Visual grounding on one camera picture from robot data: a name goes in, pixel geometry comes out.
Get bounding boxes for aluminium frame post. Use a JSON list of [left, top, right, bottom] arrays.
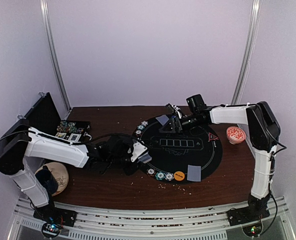
[[40, 0, 72, 112], [231, 0, 262, 105]]

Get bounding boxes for beige patterned plate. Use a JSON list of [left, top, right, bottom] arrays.
[[35, 162, 69, 196]]

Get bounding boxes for yellow big blind button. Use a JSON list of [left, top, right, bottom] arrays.
[[174, 171, 185, 182]]

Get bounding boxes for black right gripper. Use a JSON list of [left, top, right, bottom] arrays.
[[159, 112, 200, 135]]

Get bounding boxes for aluminium frame post left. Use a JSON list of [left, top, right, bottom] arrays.
[[40, 0, 72, 112]]

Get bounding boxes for chips row in case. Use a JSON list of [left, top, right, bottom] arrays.
[[57, 121, 78, 134]]

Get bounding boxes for orange black 100 chip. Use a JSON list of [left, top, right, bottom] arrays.
[[147, 168, 156, 177], [135, 130, 142, 136]]

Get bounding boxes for dark blue mug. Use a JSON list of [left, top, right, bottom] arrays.
[[35, 165, 59, 195]]

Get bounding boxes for blue green 50 chip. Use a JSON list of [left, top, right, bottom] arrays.
[[137, 125, 145, 131], [155, 172, 165, 181]]

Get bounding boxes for white playing card box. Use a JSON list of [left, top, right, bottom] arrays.
[[68, 133, 81, 142]]

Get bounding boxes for red white patterned bowl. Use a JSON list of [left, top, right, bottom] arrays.
[[226, 126, 246, 145]]

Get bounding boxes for blue playing card deck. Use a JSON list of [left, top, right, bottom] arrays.
[[138, 153, 152, 164]]

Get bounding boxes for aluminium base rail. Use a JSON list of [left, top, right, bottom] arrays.
[[5, 197, 296, 240]]

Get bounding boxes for black poker set case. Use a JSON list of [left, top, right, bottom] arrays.
[[19, 92, 91, 142]]

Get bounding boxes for blue cream 10 chip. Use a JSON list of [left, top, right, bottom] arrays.
[[165, 173, 174, 181], [141, 121, 148, 127]]

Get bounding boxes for round black poker mat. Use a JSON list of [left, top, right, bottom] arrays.
[[132, 117, 223, 184]]

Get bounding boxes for red triangular all-in marker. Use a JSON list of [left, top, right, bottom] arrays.
[[208, 132, 219, 142]]

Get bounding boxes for single blue-backed playing card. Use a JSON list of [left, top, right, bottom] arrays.
[[155, 114, 169, 126]]

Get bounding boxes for blue-backed playing card box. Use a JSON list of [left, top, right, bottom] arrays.
[[55, 132, 66, 139]]

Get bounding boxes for aluminium frame post right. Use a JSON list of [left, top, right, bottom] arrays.
[[231, 0, 262, 105]]

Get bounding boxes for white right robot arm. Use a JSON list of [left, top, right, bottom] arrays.
[[159, 94, 281, 200]]

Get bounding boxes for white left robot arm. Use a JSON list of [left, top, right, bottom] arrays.
[[0, 119, 149, 222]]

